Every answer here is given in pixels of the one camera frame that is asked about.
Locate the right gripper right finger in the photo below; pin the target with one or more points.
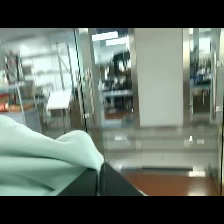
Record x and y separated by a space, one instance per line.
115 184

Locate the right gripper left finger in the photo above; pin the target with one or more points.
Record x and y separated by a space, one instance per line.
83 185

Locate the pale green shirt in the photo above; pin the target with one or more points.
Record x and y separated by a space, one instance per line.
36 160

